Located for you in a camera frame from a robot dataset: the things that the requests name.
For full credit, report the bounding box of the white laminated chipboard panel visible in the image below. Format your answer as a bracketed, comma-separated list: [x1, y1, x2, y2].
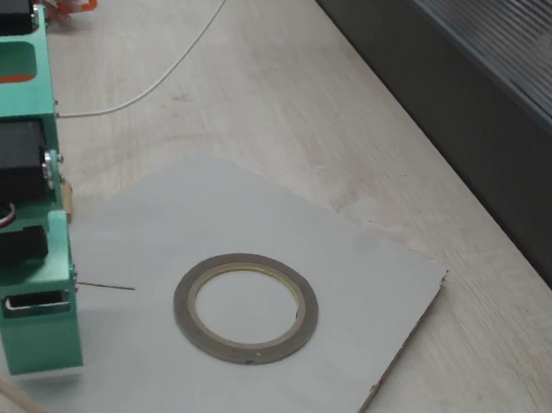
[0, 126, 460, 413]

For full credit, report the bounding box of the ribbed glass desk partition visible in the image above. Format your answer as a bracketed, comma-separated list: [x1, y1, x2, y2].
[250, 0, 552, 325]

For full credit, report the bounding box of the white usb cable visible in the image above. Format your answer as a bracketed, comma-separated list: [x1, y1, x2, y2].
[57, 0, 247, 140]

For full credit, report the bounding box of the grey ring of tape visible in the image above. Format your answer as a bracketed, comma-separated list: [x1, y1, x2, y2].
[165, 244, 326, 373]

